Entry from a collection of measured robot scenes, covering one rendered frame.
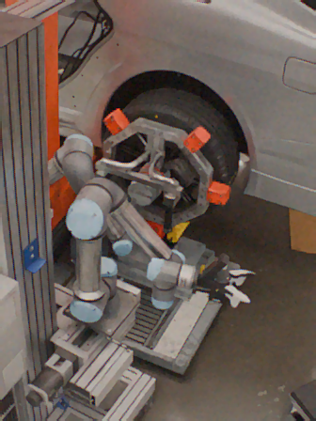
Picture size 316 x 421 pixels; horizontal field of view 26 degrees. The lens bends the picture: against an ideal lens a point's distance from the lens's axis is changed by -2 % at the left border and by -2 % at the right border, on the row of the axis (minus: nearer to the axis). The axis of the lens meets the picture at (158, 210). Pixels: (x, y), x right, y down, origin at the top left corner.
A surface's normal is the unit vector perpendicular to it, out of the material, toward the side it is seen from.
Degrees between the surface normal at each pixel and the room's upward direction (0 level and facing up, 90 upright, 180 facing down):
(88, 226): 82
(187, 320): 0
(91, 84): 90
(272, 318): 0
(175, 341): 0
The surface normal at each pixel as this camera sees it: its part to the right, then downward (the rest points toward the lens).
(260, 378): 0.06, -0.77
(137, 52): -0.41, 0.56
